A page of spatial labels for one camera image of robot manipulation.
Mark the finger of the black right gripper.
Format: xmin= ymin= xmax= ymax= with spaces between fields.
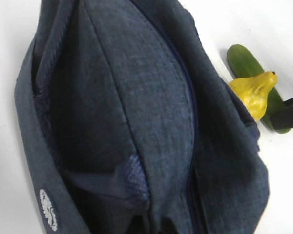
xmin=270 ymin=98 xmax=293 ymax=129

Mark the yellow pear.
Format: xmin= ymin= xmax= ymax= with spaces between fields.
xmin=229 ymin=71 xmax=278 ymax=121

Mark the green cucumber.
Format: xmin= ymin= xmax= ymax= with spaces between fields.
xmin=227 ymin=44 xmax=290 ymax=134

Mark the navy blue insulated lunch bag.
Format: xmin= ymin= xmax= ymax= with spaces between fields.
xmin=15 ymin=0 xmax=270 ymax=234

